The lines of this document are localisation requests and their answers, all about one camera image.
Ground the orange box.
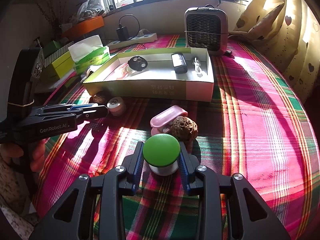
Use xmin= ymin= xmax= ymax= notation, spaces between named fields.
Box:
xmin=61 ymin=16 xmax=104 ymax=40

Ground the green cap white button lamp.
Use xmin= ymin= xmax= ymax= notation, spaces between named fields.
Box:
xmin=143 ymin=134 xmax=181 ymax=176

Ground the green tissue pack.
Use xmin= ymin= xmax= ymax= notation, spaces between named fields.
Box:
xmin=68 ymin=35 xmax=110 ymax=75

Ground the white round pink device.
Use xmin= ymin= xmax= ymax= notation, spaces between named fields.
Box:
xmin=107 ymin=96 xmax=126 ymax=116

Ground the cream heart pattern curtain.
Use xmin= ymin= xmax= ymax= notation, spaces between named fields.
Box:
xmin=260 ymin=0 xmax=320 ymax=103

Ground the white power strip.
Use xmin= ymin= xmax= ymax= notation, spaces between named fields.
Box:
xmin=107 ymin=33 xmax=157 ymax=50

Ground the pink small massager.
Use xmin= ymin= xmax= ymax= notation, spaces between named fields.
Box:
xmin=117 ymin=63 xmax=134 ymax=79

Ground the silver black mesh fan heater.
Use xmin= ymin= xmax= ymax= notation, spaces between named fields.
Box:
xmin=184 ymin=7 xmax=228 ymax=56

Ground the yellow green box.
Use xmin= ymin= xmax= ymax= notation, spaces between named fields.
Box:
xmin=40 ymin=51 xmax=74 ymax=83

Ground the striped green white box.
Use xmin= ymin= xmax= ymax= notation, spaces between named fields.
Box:
xmin=44 ymin=41 xmax=74 ymax=68

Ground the white usb cable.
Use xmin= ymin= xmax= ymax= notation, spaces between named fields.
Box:
xmin=192 ymin=56 xmax=205 ymax=78

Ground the green white cardboard tray box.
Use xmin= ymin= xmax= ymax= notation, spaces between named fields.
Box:
xmin=84 ymin=47 xmax=214 ymax=102

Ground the black textured flashlight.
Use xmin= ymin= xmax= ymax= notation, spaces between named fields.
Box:
xmin=171 ymin=53 xmax=188 ymax=74

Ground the plaid bed sheet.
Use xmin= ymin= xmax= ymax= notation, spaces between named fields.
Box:
xmin=33 ymin=40 xmax=319 ymax=239

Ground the pink plastic case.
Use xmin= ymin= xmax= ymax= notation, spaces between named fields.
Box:
xmin=150 ymin=105 xmax=188 ymax=136

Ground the brown wrinkled walnut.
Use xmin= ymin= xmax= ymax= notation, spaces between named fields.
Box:
xmin=170 ymin=116 xmax=198 ymax=142

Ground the person's hand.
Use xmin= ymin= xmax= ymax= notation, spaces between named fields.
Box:
xmin=1 ymin=139 xmax=46 ymax=172

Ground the black round three-hole disc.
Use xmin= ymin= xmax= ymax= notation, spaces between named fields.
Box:
xmin=127 ymin=56 xmax=148 ymax=72

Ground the black charger adapter with cable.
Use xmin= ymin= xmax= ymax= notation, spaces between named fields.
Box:
xmin=116 ymin=14 xmax=141 ymax=41

